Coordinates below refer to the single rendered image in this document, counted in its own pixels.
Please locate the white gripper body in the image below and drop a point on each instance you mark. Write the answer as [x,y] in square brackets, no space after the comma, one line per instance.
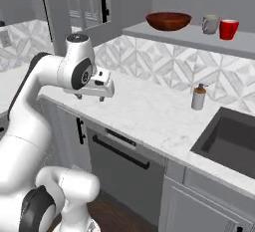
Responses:
[96,90]

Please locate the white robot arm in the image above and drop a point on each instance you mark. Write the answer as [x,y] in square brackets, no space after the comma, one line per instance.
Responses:
[23,149]

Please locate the grey base cabinet door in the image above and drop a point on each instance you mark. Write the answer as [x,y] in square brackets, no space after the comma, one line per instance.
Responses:
[68,136]

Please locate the grey open cabinet door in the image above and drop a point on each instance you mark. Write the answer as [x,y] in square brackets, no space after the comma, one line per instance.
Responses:
[57,13]

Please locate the grey under-sink cabinet door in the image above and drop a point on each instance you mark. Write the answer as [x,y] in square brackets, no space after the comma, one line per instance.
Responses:
[196,209]

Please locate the grey dishwasher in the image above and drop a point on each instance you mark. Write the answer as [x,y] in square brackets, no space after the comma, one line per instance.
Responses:
[129,179]

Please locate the white soap dispenser, brown top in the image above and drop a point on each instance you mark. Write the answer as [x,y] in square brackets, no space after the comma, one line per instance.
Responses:
[198,98]

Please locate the brown wooden bowl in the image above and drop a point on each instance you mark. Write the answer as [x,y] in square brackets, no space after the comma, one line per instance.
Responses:
[168,21]

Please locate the grey mug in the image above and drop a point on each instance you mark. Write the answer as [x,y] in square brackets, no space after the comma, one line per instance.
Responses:
[210,24]

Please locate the dark grey sink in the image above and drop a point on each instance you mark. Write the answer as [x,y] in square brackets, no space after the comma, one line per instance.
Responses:
[229,139]

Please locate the grey false drawer front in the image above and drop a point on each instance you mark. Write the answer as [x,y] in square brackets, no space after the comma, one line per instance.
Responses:
[212,186]

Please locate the red mug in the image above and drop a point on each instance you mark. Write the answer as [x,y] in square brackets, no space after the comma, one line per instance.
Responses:
[228,29]

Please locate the grey wall cabinet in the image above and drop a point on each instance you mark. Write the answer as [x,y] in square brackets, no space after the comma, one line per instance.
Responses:
[116,7]

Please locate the glass wall cabinet door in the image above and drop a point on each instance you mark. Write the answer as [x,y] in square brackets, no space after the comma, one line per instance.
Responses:
[84,3]

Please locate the grey wall shelf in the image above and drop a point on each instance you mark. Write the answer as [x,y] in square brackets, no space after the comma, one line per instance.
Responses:
[186,37]

